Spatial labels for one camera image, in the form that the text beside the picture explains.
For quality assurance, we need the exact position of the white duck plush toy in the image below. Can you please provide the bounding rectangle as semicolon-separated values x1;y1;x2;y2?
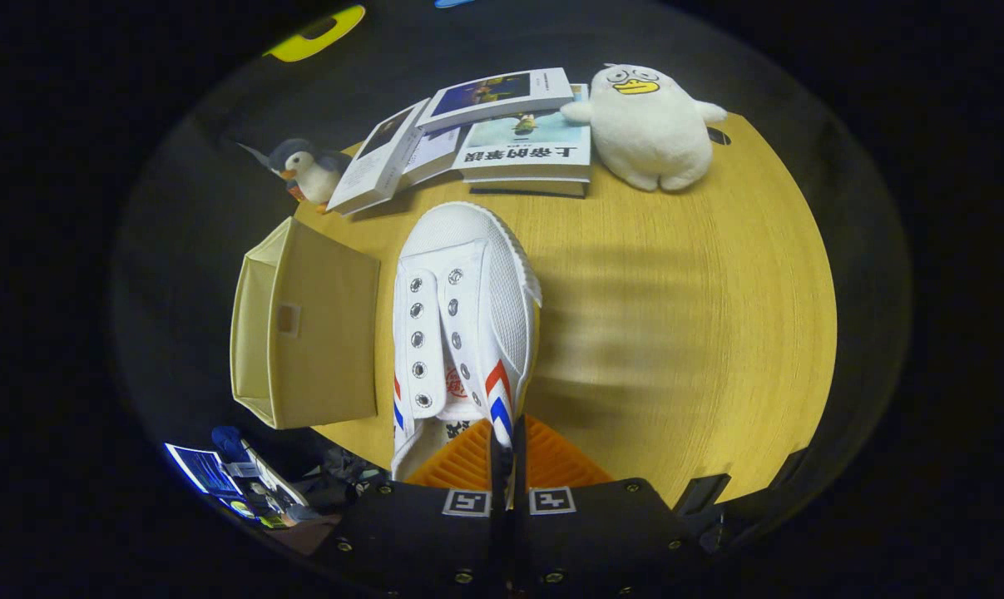
561;63;729;192

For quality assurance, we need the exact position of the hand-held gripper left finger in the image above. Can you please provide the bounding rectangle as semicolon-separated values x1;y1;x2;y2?
314;416;509;597

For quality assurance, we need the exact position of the blue cloth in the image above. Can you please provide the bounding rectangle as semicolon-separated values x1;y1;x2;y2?
212;426;246;463

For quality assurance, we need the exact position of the white portrait cover book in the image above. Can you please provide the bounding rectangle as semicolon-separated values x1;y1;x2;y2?
327;98;432;215

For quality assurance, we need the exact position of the penguin plush toy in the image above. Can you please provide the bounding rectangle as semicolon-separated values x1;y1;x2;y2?
237;137;353;210

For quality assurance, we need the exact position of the plain white book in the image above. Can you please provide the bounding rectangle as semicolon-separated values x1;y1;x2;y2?
398;125;465;188

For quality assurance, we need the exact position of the dark blue cover book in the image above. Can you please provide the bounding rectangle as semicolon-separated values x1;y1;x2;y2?
417;68;575;134

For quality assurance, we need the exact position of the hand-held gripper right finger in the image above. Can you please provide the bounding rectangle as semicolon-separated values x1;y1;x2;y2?
510;414;706;597

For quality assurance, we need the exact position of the beige fabric storage box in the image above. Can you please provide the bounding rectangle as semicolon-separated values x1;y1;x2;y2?
230;216;381;430

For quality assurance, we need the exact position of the white laptop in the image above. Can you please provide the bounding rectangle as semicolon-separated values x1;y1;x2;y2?
240;441;309;510

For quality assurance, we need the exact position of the black bracket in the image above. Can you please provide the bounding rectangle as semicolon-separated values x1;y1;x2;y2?
675;473;732;518

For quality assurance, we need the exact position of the white striped canvas shoe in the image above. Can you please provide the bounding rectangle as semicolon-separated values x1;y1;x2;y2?
389;201;542;485

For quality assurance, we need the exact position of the pale green cover book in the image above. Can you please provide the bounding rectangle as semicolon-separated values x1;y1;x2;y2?
452;108;592;199

